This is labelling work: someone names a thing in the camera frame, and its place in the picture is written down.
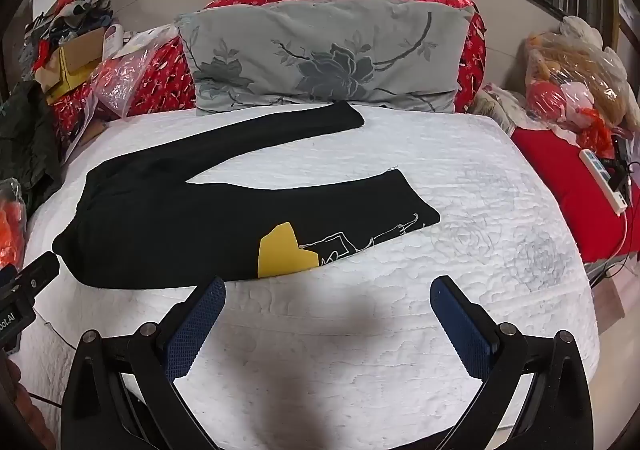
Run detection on clear plastic bag with red print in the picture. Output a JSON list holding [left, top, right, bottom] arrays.
[[92, 27, 176, 118]]

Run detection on grey floral pillow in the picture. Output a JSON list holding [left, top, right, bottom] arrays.
[[175, 0, 476, 117]]

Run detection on black pants with yellow patch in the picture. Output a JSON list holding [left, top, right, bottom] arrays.
[[51, 100, 442, 291]]

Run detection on cardboard box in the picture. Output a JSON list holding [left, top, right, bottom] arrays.
[[40, 27, 118, 95]]

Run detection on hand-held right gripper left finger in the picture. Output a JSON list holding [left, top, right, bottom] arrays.
[[60, 276, 227, 450]]

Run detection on plastic bag of stuffed toys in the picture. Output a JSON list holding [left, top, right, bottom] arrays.
[[522, 16, 640, 135]]

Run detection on dark green jacket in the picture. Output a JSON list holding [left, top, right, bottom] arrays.
[[0, 80, 63, 215]]

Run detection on white plastic bag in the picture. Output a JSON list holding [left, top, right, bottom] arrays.
[[65, 94, 108, 161]]

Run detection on beige floral cloth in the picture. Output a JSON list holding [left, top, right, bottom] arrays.
[[470, 82, 531, 135]]

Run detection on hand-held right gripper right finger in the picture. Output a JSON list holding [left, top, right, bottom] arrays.
[[429, 275, 596, 450]]

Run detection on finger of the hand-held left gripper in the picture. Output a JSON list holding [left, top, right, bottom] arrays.
[[15, 251, 61, 295]]

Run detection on pile of mixed clothes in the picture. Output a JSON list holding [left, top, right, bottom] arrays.
[[25, 0, 113, 65]]

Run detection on red floral quilt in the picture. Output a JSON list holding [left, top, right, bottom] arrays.
[[50, 0, 488, 141]]

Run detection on orange plastic bag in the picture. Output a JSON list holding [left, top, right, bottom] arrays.
[[0, 177, 28, 268]]

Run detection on white power strip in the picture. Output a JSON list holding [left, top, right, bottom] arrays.
[[578, 148, 628, 215]]

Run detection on thin black cable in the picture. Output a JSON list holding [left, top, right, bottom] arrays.
[[42, 320, 76, 348]]

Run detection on red bed sheet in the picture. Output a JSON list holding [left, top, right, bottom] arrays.
[[510, 127, 640, 263]]

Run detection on black chargers and cables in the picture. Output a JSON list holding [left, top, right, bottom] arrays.
[[597, 135, 640, 201]]

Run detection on white quilted bed cover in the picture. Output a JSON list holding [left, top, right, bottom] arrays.
[[10, 102, 601, 450]]

